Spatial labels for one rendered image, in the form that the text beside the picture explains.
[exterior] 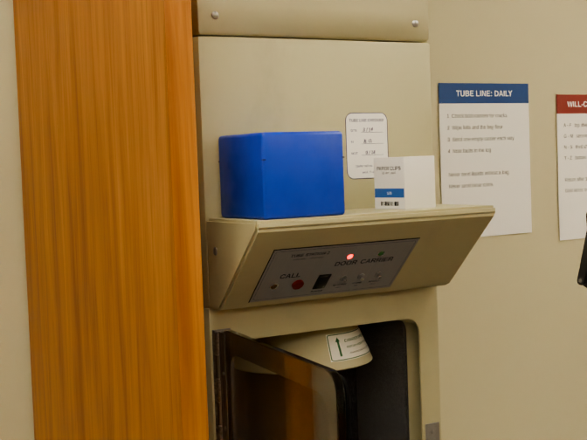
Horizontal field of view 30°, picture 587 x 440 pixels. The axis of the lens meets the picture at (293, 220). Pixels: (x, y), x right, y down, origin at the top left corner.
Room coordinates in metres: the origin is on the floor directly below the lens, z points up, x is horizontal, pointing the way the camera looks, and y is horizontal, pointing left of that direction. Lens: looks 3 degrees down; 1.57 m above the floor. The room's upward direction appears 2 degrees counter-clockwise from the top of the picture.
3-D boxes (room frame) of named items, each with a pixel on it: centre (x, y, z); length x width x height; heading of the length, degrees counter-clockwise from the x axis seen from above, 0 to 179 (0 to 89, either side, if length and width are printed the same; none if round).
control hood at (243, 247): (1.24, -0.07, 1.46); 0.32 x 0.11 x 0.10; 121
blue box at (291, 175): (1.19, 0.01, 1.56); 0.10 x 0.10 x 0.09; 31
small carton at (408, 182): (1.27, -0.13, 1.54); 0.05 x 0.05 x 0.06; 39
